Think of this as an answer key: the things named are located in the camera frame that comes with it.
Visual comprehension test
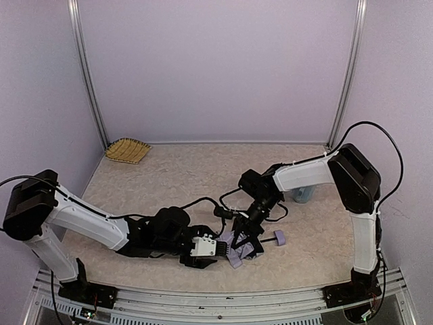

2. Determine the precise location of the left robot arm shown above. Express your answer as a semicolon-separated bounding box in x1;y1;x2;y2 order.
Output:
1;169;227;291

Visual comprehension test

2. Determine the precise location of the front aluminium rail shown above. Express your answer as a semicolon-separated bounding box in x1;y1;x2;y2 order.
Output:
21;269;421;324

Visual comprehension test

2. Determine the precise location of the lavender folding umbrella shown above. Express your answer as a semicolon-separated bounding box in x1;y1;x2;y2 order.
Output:
218;230;286;269

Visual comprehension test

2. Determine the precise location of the right aluminium frame post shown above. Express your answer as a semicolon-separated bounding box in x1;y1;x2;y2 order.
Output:
326;0;367;148

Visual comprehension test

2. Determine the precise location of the yellow woven mat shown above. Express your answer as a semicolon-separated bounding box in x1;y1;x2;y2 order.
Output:
104;137;152;165

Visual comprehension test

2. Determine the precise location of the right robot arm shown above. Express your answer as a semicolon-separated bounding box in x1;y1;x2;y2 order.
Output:
221;142;385;292

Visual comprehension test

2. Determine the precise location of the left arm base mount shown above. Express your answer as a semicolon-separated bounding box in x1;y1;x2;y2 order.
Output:
58;282;118;309

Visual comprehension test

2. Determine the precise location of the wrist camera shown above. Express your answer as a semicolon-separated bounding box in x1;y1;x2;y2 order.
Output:
213;206;245;220
190;235;227;257

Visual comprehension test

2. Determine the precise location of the left aluminium frame post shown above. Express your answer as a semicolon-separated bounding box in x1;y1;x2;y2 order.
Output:
68;0;110;150

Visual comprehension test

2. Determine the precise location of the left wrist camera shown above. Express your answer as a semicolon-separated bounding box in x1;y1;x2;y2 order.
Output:
190;235;227;257

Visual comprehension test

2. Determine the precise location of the aluminium frame post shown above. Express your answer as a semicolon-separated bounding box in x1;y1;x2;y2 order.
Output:
68;0;110;150
326;0;367;148

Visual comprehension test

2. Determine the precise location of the light blue mug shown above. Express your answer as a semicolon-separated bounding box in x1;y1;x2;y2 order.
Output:
292;186;316;204

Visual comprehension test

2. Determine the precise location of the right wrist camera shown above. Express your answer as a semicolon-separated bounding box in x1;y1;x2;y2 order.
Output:
213;206;245;220

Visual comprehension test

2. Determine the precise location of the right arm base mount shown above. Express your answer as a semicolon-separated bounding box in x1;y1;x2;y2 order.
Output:
322;282;382;308

